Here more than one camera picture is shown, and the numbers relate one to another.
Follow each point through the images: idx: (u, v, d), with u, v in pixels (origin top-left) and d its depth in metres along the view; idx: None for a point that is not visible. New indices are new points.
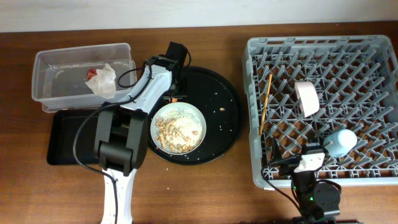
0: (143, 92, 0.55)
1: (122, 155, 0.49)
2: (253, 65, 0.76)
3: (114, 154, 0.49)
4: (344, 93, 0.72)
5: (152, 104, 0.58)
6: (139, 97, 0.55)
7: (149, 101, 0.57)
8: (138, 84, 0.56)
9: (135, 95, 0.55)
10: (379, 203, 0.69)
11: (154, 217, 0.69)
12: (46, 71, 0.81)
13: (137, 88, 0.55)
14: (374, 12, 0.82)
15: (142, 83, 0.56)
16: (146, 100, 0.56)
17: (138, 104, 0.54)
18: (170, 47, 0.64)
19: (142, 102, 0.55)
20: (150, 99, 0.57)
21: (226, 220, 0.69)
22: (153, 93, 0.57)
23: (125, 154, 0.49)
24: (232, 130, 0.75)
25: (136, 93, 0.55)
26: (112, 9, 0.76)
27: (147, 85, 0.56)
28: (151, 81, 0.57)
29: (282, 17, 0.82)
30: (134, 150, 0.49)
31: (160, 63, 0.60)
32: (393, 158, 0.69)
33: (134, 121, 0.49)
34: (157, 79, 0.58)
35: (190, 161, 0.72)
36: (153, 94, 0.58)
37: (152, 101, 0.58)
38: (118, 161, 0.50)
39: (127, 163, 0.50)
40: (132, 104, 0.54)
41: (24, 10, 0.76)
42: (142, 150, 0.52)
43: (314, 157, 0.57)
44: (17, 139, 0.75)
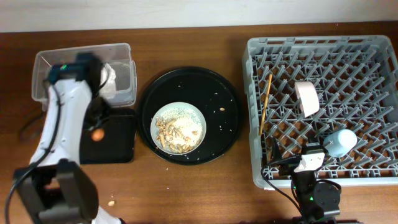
0: (58, 132, 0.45)
1: (70, 213, 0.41)
2: (254, 65, 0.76)
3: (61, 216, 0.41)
4: (344, 93, 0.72)
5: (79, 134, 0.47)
6: (56, 143, 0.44)
7: (70, 135, 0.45)
8: (49, 124, 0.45)
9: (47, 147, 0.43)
10: (379, 203, 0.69)
11: (153, 217, 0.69)
12: (46, 70, 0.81)
13: (50, 129, 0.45)
14: (374, 13, 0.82)
15: (52, 116, 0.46)
16: (66, 139, 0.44)
17: (58, 152, 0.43)
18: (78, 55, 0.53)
19: (60, 145, 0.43)
20: (73, 133, 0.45)
21: (225, 219, 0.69)
22: (72, 119, 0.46)
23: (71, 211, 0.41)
24: (232, 130, 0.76)
25: (50, 139, 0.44)
26: (113, 9, 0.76)
27: (60, 116, 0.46)
28: (61, 106, 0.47)
29: (282, 17, 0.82)
30: (80, 205, 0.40)
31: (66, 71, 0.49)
32: (393, 158, 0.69)
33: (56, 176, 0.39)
34: (68, 101, 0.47)
35: (191, 161, 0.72)
36: (73, 121, 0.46)
37: (79, 129, 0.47)
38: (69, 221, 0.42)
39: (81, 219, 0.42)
40: (50, 155, 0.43)
41: (24, 10, 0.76)
42: (89, 200, 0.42)
43: (314, 157, 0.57)
44: (17, 139, 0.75)
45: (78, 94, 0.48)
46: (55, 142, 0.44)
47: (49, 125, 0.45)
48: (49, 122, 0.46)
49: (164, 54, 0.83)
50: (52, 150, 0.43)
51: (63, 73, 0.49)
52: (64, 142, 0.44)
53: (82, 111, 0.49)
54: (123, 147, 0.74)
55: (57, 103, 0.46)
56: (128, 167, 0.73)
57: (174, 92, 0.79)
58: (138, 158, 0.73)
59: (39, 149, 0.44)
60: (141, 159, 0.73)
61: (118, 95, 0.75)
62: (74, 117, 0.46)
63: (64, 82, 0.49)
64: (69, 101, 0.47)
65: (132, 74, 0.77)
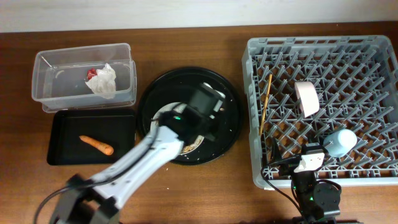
0: (132, 169, 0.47)
1: None
2: (253, 65, 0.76)
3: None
4: (344, 93, 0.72)
5: (139, 183, 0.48)
6: (122, 178, 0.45)
7: (132, 179, 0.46)
8: (132, 156, 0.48)
9: (117, 173, 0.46)
10: (379, 203, 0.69)
11: (153, 218, 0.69)
12: (46, 71, 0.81)
13: (129, 159, 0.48)
14: (374, 13, 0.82)
15: (137, 155, 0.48)
16: (130, 182, 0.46)
17: (114, 188, 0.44)
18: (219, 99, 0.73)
19: (122, 185, 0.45)
20: (135, 183, 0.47)
21: (225, 220, 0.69)
22: (143, 171, 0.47)
23: None
24: (232, 130, 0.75)
25: (122, 171, 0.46)
26: (113, 9, 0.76)
27: (145, 155, 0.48)
28: (151, 150, 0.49)
29: (282, 17, 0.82)
30: None
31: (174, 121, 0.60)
32: (393, 158, 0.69)
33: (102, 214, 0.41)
34: (157, 150, 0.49)
35: (190, 161, 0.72)
36: (137, 172, 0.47)
37: (138, 182, 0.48)
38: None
39: None
40: (108, 185, 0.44)
41: (23, 10, 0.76)
42: None
43: (314, 157, 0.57)
44: (15, 140, 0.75)
45: (172, 146, 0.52)
46: (118, 167, 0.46)
47: (133, 155, 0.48)
48: (127, 160, 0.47)
49: (164, 54, 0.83)
50: (115, 182, 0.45)
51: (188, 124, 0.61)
52: (127, 184, 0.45)
53: (158, 165, 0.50)
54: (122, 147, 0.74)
55: (150, 145, 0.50)
56: None
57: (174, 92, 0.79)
58: None
59: (104, 173, 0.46)
60: None
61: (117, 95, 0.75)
62: (146, 163, 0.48)
63: (166, 130, 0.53)
64: (159, 147, 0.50)
65: (132, 74, 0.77)
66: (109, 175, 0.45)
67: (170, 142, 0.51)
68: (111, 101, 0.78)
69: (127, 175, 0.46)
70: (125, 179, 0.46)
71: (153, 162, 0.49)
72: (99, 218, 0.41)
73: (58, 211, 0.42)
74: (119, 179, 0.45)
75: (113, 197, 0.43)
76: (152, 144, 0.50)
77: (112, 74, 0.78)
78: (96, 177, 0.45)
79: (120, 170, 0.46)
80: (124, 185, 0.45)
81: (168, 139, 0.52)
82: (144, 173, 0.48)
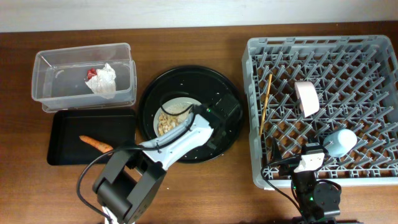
0: (173, 142, 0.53)
1: (120, 204, 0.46)
2: (253, 65, 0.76)
3: (111, 200, 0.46)
4: (344, 93, 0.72)
5: (177, 158, 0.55)
6: (166, 148, 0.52)
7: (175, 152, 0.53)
8: (176, 129, 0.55)
9: (163, 144, 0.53)
10: (379, 203, 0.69)
11: (154, 218, 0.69)
12: (46, 70, 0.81)
13: (173, 134, 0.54)
14: (374, 13, 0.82)
15: (177, 132, 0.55)
16: (172, 154, 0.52)
17: (160, 155, 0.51)
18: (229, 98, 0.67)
19: (166, 155, 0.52)
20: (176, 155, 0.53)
21: (225, 219, 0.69)
22: (183, 146, 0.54)
23: (122, 205, 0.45)
24: (232, 131, 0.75)
25: (164, 143, 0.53)
26: (112, 8, 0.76)
27: (183, 134, 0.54)
28: (188, 131, 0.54)
29: (282, 16, 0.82)
30: (133, 206, 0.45)
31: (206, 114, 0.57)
32: (393, 158, 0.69)
33: (148, 176, 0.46)
34: (195, 132, 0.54)
35: (188, 160, 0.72)
36: (180, 146, 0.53)
37: (178, 155, 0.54)
38: (112, 210, 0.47)
39: (121, 216, 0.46)
40: (155, 152, 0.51)
41: (23, 10, 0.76)
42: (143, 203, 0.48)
43: (314, 157, 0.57)
44: (15, 139, 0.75)
45: (205, 131, 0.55)
46: (163, 139, 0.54)
47: (175, 131, 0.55)
48: (170, 135, 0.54)
49: (164, 53, 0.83)
50: (160, 150, 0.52)
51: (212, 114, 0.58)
52: (170, 155, 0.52)
53: (194, 144, 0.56)
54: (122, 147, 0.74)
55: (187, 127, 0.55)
56: None
57: (175, 91, 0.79)
58: None
59: (152, 140, 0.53)
60: None
61: (117, 95, 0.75)
62: (186, 142, 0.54)
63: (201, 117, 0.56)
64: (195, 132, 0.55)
65: (132, 74, 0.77)
66: (157, 144, 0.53)
67: (204, 129, 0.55)
68: (111, 101, 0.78)
69: (170, 147, 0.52)
70: (168, 150, 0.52)
71: (188, 142, 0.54)
72: (144, 180, 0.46)
73: (106, 173, 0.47)
74: (163, 149, 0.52)
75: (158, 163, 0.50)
76: (189, 126, 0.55)
77: (112, 74, 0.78)
78: (146, 144, 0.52)
79: (164, 141, 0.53)
80: (166, 155, 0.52)
81: (203, 124, 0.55)
82: (183, 150, 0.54)
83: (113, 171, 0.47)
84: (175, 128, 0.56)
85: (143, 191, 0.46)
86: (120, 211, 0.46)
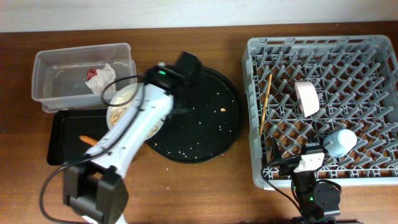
0: (125, 134, 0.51)
1: (96, 213, 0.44)
2: (253, 65, 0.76)
3: (87, 211, 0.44)
4: (344, 93, 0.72)
5: (136, 144, 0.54)
6: (117, 145, 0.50)
7: (133, 141, 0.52)
8: (124, 122, 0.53)
9: (110, 143, 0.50)
10: (379, 203, 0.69)
11: (154, 218, 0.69)
12: (46, 71, 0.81)
13: (124, 125, 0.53)
14: (374, 13, 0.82)
15: (130, 117, 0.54)
16: (125, 148, 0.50)
17: (113, 157, 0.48)
18: (183, 56, 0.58)
19: (118, 153, 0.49)
20: (132, 143, 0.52)
21: (225, 219, 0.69)
22: (140, 128, 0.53)
23: (97, 213, 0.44)
24: (232, 130, 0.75)
25: (115, 139, 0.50)
26: (112, 9, 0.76)
27: (135, 119, 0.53)
28: (140, 112, 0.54)
29: (282, 17, 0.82)
30: (106, 212, 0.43)
31: (163, 79, 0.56)
32: (393, 158, 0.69)
33: (104, 185, 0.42)
34: (148, 109, 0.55)
35: (188, 160, 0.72)
36: (137, 130, 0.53)
37: (135, 143, 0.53)
38: (90, 216, 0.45)
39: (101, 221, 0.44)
40: (106, 155, 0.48)
41: (23, 10, 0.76)
42: (120, 203, 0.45)
43: (314, 157, 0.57)
44: (15, 140, 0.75)
45: (160, 104, 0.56)
46: (112, 137, 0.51)
47: (125, 122, 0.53)
48: (120, 126, 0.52)
49: (164, 54, 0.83)
50: (111, 151, 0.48)
51: (163, 80, 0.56)
52: (122, 151, 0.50)
53: (150, 122, 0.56)
54: None
55: (137, 108, 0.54)
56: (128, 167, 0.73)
57: None
58: (138, 159, 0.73)
59: (99, 145, 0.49)
60: (141, 159, 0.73)
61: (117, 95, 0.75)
62: (144, 122, 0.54)
63: (153, 88, 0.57)
64: (148, 109, 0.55)
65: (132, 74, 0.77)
66: (104, 146, 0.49)
67: (158, 102, 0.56)
68: None
69: (122, 142, 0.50)
70: (120, 145, 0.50)
71: (142, 124, 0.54)
72: (102, 189, 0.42)
73: (67, 190, 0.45)
74: (114, 148, 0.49)
75: (113, 166, 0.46)
76: (141, 106, 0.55)
77: (112, 73, 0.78)
78: (91, 152, 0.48)
79: (114, 138, 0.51)
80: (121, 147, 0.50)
81: (156, 96, 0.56)
82: (140, 134, 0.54)
83: (71, 187, 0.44)
84: (127, 112, 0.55)
85: (106, 198, 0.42)
86: (97, 216, 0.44)
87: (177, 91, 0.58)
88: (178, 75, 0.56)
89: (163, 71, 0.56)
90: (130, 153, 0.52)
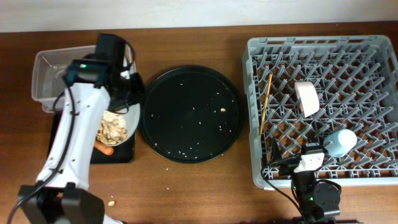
0: (70, 146, 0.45)
1: None
2: (254, 65, 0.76)
3: None
4: (344, 93, 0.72)
5: (89, 149, 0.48)
6: (65, 160, 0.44)
7: (82, 150, 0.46)
8: (62, 134, 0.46)
9: (58, 160, 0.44)
10: (379, 203, 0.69)
11: (154, 218, 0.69)
12: (46, 71, 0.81)
13: (62, 136, 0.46)
14: (374, 13, 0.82)
15: (66, 126, 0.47)
16: (76, 159, 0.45)
17: (66, 173, 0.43)
18: (99, 41, 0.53)
19: (69, 166, 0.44)
20: (83, 149, 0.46)
21: (225, 219, 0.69)
22: (85, 131, 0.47)
23: None
24: (232, 130, 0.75)
25: (60, 155, 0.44)
26: (112, 9, 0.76)
27: (74, 126, 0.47)
28: (76, 116, 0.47)
29: (282, 17, 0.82)
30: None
31: (88, 70, 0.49)
32: (393, 158, 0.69)
33: (68, 203, 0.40)
34: (84, 109, 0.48)
35: (188, 160, 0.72)
36: (84, 135, 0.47)
37: (87, 148, 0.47)
38: None
39: None
40: (58, 175, 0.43)
41: (23, 10, 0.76)
42: (94, 208, 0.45)
43: (314, 157, 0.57)
44: (15, 140, 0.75)
45: (93, 101, 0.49)
46: (56, 154, 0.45)
47: (64, 133, 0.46)
48: (61, 137, 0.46)
49: (164, 54, 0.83)
50: (61, 169, 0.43)
51: (85, 73, 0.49)
52: (74, 163, 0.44)
53: (95, 121, 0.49)
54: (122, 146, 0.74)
55: (71, 112, 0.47)
56: (128, 167, 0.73)
57: (174, 91, 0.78)
58: (138, 159, 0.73)
59: (48, 166, 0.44)
60: (141, 159, 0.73)
61: None
62: (86, 124, 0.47)
63: (80, 86, 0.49)
64: (83, 110, 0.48)
65: None
66: (53, 165, 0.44)
67: (91, 98, 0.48)
68: None
69: (70, 154, 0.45)
70: (69, 158, 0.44)
71: (84, 127, 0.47)
72: (68, 208, 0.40)
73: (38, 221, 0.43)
74: (63, 166, 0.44)
75: (69, 183, 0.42)
76: (74, 110, 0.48)
77: None
78: (40, 177, 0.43)
79: (59, 156, 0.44)
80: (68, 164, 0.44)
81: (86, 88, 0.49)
82: (88, 137, 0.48)
83: (39, 217, 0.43)
84: (62, 122, 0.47)
85: (76, 215, 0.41)
86: None
87: (109, 79, 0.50)
88: (102, 63, 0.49)
89: (85, 65, 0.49)
90: (86, 160, 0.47)
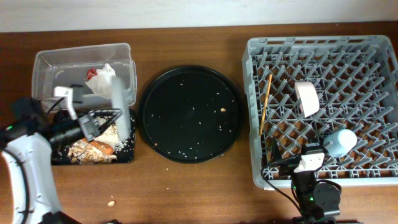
0: (31, 189, 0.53)
1: None
2: (254, 65, 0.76)
3: None
4: (344, 93, 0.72)
5: (50, 185, 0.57)
6: (32, 200, 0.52)
7: (45, 188, 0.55)
8: (17, 182, 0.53)
9: (23, 204, 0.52)
10: (379, 203, 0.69)
11: (153, 218, 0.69)
12: (46, 71, 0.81)
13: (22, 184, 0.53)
14: (375, 12, 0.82)
15: (17, 177, 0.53)
16: (41, 195, 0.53)
17: (40, 208, 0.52)
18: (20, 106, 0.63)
19: (37, 204, 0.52)
20: (45, 186, 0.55)
21: (225, 219, 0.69)
22: (37, 174, 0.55)
23: None
24: (232, 130, 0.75)
25: (24, 200, 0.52)
26: (112, 9, 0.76)
27: (27, 173, 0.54)
28: (23, 164, 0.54)
29: (282, 16, 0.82)
30: None
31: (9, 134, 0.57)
32: (393, 158, 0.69)
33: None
34: (28, 158, 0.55)
35: (188, 160, 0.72)
36: (43, 173, 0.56)
37: (48, 183, 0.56)
38: None
39: None
40: (30, 214, 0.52)
41: (23, 10, 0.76)
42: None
43: (314, 157, 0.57)
44: None
45: (36, 146, 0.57)
46: (20, 201, 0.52)
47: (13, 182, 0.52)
48: (17, 186, 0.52)
49: (165, 53, 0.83)
50: (31, 210, 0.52)
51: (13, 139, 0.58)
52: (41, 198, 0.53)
53: (45, 163, 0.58)
54: (122, 146, 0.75)
55: (18, 163, 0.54)
56: (128, 167, 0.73)
57: (174, 91, 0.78)
58: (138, 159, 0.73)
59: (17, 211, 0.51)
60: (140, 159, 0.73)
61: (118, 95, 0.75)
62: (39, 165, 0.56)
63: (15, 144, 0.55)
64: (28, 159, 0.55)
65: (132, 74, 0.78)
66: (20, 209, 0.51)
67: (34, 148, 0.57)
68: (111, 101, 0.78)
69: (35, 193, 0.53)
70: (35, 198, 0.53)
71: (38, 170, 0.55)
72: None
73: None
74: (33, 205, 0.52)
75: (47, 213, 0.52)
76: (20, 160, 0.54)
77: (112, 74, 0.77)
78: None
79: (22, 201, 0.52)
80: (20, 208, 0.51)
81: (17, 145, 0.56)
82: (45, 177, 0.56)
83: None
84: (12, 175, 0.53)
85: None
86: None
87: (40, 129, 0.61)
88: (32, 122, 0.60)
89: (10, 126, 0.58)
90: (50, 192, 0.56)
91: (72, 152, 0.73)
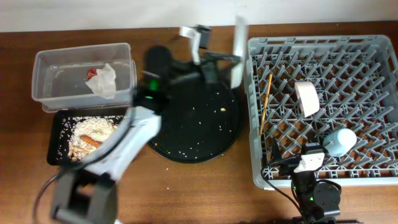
0: (116, 149, 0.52)
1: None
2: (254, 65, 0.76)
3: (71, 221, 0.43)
4: (344, 93, 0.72)
5: (125, 164, 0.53)
6: (111, 156, 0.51)
7: (122, 162, 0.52)
8: (111, 139, 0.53)
9: (106, 152, 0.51)
10: (379, 203, 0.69)
11: (153, 218, 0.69)
12: (46, 71, 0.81)
13: (122, 152, 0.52)
14: (375, 12, 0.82)
15: (122, 135, 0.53)
16: (119, 158, 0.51)
17: (106, 164, 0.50)
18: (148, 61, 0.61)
19: (112, 162, 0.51)
20: (122, 162, 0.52)
21: (225, 219, 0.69)
22: (133, 143, 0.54)
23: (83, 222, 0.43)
24: (232, 130, 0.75)
25: (107, 150, 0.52)
26: (112, 9, 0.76)
27: (125, 137, 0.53)
28: (132, 129, 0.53)
29: (282, 16, 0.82)
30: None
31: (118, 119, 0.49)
32: (393, 158, 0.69)
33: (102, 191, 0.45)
34: (138, 124, 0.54)
35: (188, 160, 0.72)
36: (130, 149, 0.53)
37: (124, 163, 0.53)
38: None
39: None
40: (99, 163, 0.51)
41: (23, 10, 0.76)
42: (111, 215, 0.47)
43: (314, 157, 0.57)
44: (15, 140, 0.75)
45: (151, 122, 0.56)
46: (105, 148, 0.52)
47: (113, 139, 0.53)
48: (112, 140, 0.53)
49: None
50: (104, 160, 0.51)
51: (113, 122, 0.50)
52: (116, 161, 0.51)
53: (139, 141, 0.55)
54: None
55: (130, 124, 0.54)
56: None
57: None
58: None
59: (96, 154, 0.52)
60: None
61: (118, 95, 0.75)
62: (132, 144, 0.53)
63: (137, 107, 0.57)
64: (139, 126, 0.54)
65: (132, 74, 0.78)
66: (99, 155, 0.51)
67: (148, 120, 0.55)
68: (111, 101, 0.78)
69: (115, 153, 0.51)
70: (114, 156, 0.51)
71: (135, 139, 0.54)
72: (97, 195, 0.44)
73: (58, 201, 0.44)
74: (108, 162, 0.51)
75: (107, 173, 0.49)
76: (132, 123, 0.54)
77: (111, 73, 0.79)
78: (86, 163, 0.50)
79: (101, 157, 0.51)
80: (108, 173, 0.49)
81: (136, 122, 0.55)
82: (130, 151, 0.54)
83: (63, 195, 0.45)
84: (117, 129, 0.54)
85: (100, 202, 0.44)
86: None
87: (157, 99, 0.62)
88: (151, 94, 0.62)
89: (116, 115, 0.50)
90: (122, 168, 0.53)
91: (72, 152, 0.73)
